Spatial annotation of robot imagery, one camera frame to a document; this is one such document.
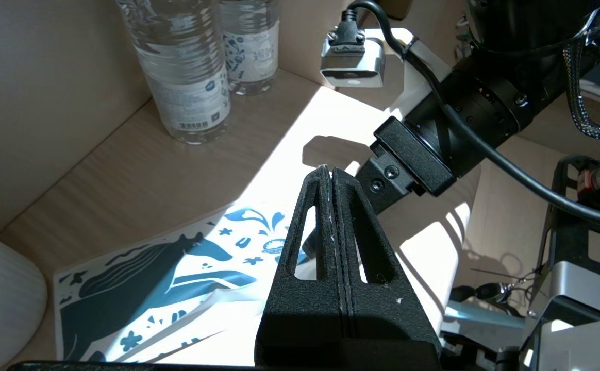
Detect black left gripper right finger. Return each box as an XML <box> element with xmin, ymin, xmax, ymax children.
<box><xmin>332</xmin><ymin>169</ymin><xmax>442</xmax><ymax>364</ymax></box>

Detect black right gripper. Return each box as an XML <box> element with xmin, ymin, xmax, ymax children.
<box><xmin>354</xmin><ymin>116</ymin><xmax>456</xmax><ymax>217</ymax></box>

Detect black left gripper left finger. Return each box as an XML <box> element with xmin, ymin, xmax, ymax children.
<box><xmin>255</xmin><ymin>164</ymin><xmax>344</xmax><ymax>364</ymax></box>

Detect white blue horse print bag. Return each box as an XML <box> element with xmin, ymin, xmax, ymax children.
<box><xmin>53</xmin><ymin>206</ymin><xmax>313</xmax><ymax>364</ymax></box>

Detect black silver robot base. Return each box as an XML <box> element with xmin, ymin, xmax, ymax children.
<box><xmin>442</xmin><ymin>149</ymin><xmax>600</xmax><ymax>371</ymax></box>

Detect clear water bottle black cap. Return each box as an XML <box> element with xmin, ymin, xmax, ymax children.
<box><xmin>116</xmin><ymin>0</ymin><xmax>232</xmax><ymax>145</ymax></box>
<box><xmin>220</xmin><ymin>0</ymin><xmax>281</xmax><ymax>96</ymax></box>

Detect beige wooden shelf cabinet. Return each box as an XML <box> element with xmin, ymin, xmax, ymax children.
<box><xmin>0</xmin><ymin>0</ymin><xmax>484</xmax><ymax>371</ymax></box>

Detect white ribbed mug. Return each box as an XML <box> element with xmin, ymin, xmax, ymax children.
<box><xmin>0</xmin><ymin>224</ymin><xmax>48</xmax><ymax>371</ymax></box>

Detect braided right arm cable sleeve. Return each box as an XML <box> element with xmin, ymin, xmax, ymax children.
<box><xmin>563</xmin><ymin>36</ymin><xmax>600</xmax><ymax>141</ymax></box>

